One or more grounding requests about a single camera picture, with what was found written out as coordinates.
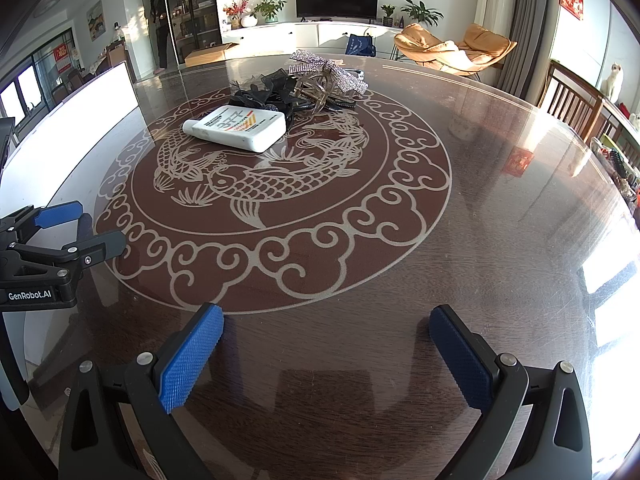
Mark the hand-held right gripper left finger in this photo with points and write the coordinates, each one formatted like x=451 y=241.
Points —
x=192 y=355

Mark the black rhinestone hair clip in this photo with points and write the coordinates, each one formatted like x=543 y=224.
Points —
x=342 y=105

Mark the translucent brown claw clip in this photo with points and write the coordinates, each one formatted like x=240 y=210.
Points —
x=315 y=91

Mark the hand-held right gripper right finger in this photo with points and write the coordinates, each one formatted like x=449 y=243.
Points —
x=460 y=355

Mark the grey curtain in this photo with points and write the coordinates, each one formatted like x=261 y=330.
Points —
x=527 y=30

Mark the glass sliding door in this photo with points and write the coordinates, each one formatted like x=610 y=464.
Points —
x=30 y=85

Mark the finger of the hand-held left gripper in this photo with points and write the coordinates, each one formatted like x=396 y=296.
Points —
x=60 y=214
x=100 y=247

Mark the black television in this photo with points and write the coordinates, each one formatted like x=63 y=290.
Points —
x=336 y=0

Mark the blue bag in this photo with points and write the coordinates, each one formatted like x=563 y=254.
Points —
x=361 y=45

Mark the white flat bottle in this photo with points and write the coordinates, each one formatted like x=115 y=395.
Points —
x=240 y=127

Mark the red flower arrangement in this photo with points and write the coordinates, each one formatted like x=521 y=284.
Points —
x=234 y=10

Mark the red door poster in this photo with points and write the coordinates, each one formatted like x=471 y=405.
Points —
x=62 y=55

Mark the cardboard box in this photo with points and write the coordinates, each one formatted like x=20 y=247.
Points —
x=207 y=55

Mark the round ceiling lamp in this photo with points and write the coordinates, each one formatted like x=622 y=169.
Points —
x=49 y=4

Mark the white TV cabinet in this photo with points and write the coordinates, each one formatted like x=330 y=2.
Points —
x=310 y=37

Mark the lying white cat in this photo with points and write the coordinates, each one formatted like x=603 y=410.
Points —
x=634 y=119

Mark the wall painting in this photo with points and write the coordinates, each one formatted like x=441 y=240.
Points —
x=96 y=21

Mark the small potted plant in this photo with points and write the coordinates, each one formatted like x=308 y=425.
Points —
x=388 y=14

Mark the pile of assorted small items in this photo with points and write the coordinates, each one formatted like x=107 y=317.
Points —
x=620 y=170

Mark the orange lounge chair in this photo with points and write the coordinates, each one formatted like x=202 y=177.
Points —
x=420 y=45
x=487 y=45

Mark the dark glass display cabinet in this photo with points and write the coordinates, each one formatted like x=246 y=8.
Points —
x=192 y=10

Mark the wooden sideboard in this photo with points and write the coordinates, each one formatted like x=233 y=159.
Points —
x=622 y=125

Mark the large white container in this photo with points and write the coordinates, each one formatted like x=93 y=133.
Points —
x=75 y=120

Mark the bushy potted plant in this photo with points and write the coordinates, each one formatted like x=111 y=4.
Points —
x=270 y=8

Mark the silver rhinestone bow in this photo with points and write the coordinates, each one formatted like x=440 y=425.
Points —
x=325 y=62

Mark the sitting white cat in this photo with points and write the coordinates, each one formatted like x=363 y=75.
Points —
x=611 y=84

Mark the white round vase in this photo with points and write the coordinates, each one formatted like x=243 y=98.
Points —
x=249 y=20

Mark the large leafy potted plant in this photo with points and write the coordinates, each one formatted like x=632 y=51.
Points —
x=421 y=11

